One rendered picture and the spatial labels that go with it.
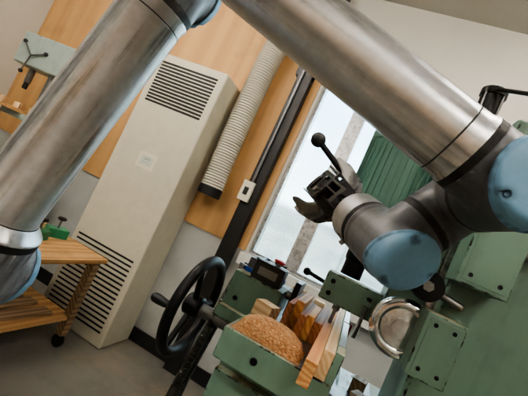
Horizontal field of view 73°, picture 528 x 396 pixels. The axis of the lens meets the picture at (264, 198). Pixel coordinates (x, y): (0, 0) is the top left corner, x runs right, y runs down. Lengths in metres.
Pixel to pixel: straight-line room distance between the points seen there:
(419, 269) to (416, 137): 0.19
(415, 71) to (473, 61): 2.17
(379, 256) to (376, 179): 0.39
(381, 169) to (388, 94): 0.48
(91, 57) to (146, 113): 1.80
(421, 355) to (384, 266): 0.29
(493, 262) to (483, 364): 0.21
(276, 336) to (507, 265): 0.43
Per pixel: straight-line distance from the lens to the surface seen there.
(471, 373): 0.87
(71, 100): 0.63
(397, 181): 0.86
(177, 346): 1.07
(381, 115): 0.41
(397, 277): 0.51
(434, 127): 0.40
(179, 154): 2.21
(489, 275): 0.76
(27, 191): 0.66
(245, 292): 0.92
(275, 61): 2.41
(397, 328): 0.80
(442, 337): 0.75
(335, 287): 0.89
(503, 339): 0.87
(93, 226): 2.45
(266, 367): 0.69
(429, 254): 0.51
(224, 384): 0.79
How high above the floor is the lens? 1.11
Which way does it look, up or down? 3 degrees up
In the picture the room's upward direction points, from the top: 25 degrees clockwise
